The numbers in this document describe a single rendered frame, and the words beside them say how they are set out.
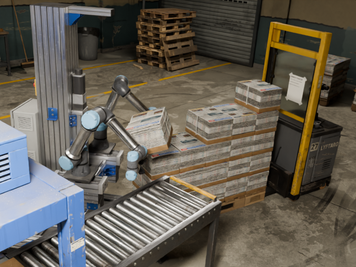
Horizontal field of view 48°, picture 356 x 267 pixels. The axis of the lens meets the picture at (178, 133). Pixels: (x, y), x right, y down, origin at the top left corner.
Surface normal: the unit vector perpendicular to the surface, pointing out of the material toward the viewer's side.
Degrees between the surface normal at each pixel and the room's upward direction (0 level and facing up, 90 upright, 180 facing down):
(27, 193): 0
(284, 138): 90
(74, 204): 90
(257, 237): 0
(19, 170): 90
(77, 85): 90
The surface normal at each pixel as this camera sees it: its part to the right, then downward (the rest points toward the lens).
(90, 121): -0.26, 0.25
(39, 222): 0.76, 0.29
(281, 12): -0.64, 0.26
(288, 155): -0.85, 0.15
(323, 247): 0.07, -0.92
